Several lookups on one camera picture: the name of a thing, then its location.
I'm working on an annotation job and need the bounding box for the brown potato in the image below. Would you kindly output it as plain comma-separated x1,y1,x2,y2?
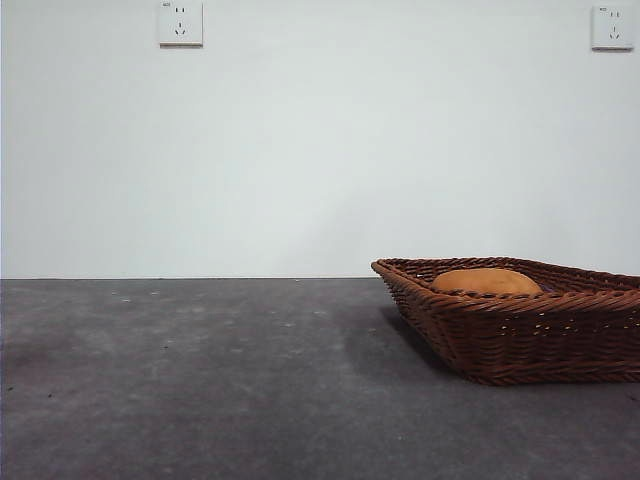
430,267,544,297

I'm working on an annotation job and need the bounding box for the brown woven wicker basket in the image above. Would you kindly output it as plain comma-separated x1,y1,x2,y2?
370,256,640,387

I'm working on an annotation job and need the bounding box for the white wall power socket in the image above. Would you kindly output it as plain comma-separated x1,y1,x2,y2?
158,0,205,49
591,5,637,52

